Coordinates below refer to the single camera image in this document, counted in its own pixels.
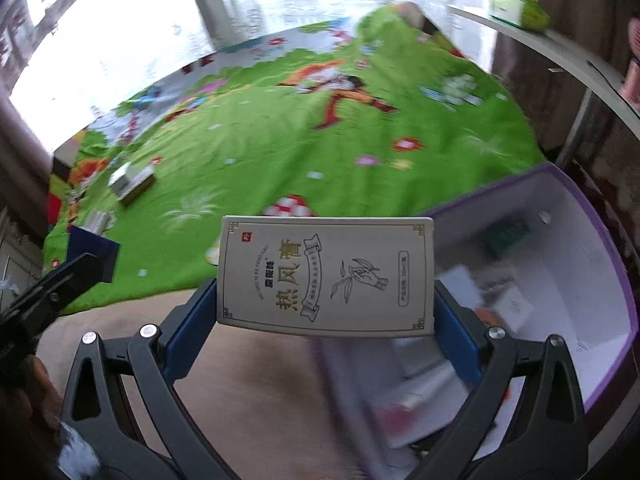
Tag green printed blanket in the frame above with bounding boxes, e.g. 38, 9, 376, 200
42, 4, 546, 317

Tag white cabinet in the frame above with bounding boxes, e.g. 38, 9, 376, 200
0, 207, 48, 321

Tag black cable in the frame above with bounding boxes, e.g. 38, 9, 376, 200
587, 60, 626, 86

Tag pink handheld fan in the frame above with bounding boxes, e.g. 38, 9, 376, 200
617, 17, 640, 106

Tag white curved shelf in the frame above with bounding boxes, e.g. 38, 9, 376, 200
450, 5, 640, 171

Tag white lace curtain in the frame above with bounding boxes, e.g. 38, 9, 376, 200
0, 0, 506, 151

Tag purple storage box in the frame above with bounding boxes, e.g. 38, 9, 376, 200
312, 162, 640, 480

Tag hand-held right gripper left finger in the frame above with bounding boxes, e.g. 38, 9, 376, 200
60, 279, 221, 480

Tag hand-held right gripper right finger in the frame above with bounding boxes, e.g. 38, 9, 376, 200
400, 280, 588, 480

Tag green tissue pack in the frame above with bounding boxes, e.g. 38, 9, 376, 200
487, 0, 551, 33

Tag beige box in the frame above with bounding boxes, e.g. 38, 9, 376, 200
109, 162, 156, 207

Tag small silver box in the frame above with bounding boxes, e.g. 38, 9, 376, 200
85, 210, 116, 233

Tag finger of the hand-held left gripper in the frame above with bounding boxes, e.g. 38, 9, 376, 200
7, 227, 122, 333

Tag person's left hand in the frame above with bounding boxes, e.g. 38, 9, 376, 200
15, 355, 63, 426

